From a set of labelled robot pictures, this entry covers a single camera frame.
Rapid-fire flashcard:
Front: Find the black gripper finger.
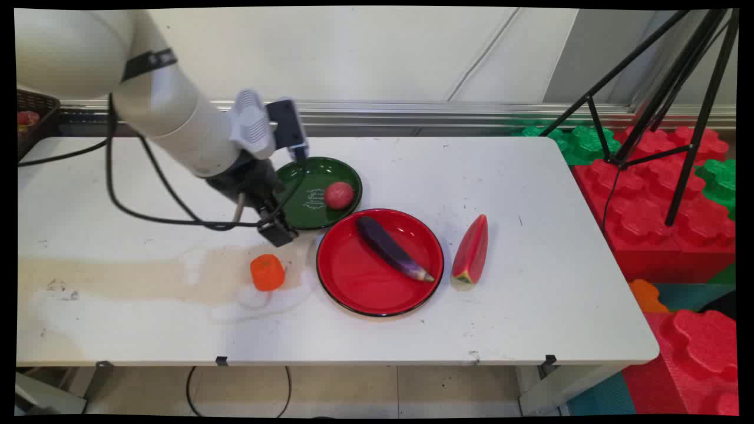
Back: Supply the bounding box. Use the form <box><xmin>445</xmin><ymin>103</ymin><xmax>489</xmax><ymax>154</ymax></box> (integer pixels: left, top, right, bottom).
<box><xmin>257</xmin><ymin>220</ymin><xmax>295</xmax><ymax>248</ymax></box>
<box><xmin>266</xmin><ymin>199</ymin><xmax>300</xmax><ymax>235</ymax></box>

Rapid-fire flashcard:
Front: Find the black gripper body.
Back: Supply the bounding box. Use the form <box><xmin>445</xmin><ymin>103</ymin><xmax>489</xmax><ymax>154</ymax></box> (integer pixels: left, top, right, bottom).
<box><xmin>205</xmin><ymin>157</ymin><xmax>285</xmax><ymax>220</ymax></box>

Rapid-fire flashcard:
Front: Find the purple toy eggplant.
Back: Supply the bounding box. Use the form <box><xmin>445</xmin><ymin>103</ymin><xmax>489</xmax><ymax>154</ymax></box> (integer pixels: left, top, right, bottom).
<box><xmin>356</xmin><ymin>216</ymin><xmax>435</xmax><ymax>283</ymax></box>

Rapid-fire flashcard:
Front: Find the orange toy fruit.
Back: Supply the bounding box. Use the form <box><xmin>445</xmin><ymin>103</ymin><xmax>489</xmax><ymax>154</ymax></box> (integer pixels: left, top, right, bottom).
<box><xmin>250</xmin><ymin>254</ymin><xmax>286</xmax><ymax>292</ymax></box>

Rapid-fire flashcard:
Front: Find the green plate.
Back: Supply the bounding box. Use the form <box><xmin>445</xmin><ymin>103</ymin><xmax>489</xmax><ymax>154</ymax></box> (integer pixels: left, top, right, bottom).
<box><xmin>273</xmin><ymin>156</ymin><xmax>363</xmax><ymax>231</ymax></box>

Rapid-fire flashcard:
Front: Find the red toy tomato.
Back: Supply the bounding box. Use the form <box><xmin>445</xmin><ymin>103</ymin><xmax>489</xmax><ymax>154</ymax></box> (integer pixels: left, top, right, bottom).
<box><xmin>323</xmin><ymin>181</ymin><xmax>355</xmax><ymax>210</ymax></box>

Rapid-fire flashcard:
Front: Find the red plate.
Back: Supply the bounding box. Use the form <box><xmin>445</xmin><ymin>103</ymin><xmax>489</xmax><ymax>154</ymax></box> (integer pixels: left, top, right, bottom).
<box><xmin>316</xmin><ymin>208</ymin><xmax>445</xmax><ymax>317</ymax></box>

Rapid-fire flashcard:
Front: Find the toy watermelon slice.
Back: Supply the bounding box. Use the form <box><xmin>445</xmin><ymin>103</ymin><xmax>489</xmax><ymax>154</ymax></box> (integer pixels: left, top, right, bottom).
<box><xmin>451</xmin><ymin>214</ymin><xmax>490</xmax><ymax>287</ymax></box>

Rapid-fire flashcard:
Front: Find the dark woven basket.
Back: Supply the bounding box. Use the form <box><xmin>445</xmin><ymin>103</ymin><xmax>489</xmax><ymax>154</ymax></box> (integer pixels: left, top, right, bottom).
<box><xmin>16</xmin><ymin>88</ymin><xmax>61</xmax><ymax>161</ymax></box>

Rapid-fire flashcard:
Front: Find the green foam block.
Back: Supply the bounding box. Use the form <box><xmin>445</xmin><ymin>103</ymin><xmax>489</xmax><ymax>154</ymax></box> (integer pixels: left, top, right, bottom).
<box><xmin>694</xmin><ymin>158</ymin><xmax>737</xmax><ymax>220</ymax></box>
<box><xmin>511</xmin><ymin>120</ymin><xmax>623</xmax><ymax>167</ymax></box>

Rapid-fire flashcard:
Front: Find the large red foam block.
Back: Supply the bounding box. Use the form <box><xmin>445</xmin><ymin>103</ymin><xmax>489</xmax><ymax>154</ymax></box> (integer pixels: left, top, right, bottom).
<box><xmin>573</xmin><ymin>125</ymin><xmax>737</xmax><ymax>284</ymax></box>

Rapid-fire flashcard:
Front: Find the orange foam block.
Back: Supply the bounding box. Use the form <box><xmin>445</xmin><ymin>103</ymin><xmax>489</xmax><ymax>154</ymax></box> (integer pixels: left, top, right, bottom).
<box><xmin>627</xmin><ymin>279</ymin><xmax>670</xmax><ymax>314</ymax></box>

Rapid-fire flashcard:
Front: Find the teal foam mat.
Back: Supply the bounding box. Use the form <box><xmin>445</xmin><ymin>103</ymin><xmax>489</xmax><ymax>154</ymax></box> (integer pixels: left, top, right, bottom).
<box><xmin>653</xmin><ymin>281</ymin><xmax>737</xmax><ymax>314</ymax></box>

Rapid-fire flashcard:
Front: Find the black tripod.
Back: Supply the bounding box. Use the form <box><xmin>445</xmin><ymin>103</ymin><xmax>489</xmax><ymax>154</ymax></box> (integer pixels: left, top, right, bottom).
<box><xmin>539</xmin><ymin>9</ymin><xmax>740</xmax><ymax>227</ymax></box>

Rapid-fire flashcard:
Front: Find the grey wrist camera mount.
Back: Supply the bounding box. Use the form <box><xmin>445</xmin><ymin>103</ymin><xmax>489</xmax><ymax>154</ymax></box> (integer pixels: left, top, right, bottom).
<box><xmin>229</xmin><ymin>88</ymin><xmax>310</xmax><ymax>163</ymax></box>

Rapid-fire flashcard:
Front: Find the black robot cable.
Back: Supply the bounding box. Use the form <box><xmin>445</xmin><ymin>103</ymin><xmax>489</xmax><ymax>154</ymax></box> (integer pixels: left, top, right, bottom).
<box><xmin>18</xmin><ymin>94</ymin><xmax>307</xmax><ymax>231</ymax></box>

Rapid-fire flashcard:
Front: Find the aluminium wall rail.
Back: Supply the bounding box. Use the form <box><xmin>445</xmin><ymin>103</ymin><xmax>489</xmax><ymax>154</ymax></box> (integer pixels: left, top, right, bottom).
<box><xmin>59</xmin><ymin>99</ymin><xmax>737</xmax><ymax>131</ymax></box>

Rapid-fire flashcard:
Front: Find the black floor cable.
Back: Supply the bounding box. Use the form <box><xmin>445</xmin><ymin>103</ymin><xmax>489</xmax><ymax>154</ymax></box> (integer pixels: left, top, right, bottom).
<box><xmin>185</xmin><ymin>366</ymin><xmax>293</xmax><ymax>418</ymax></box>

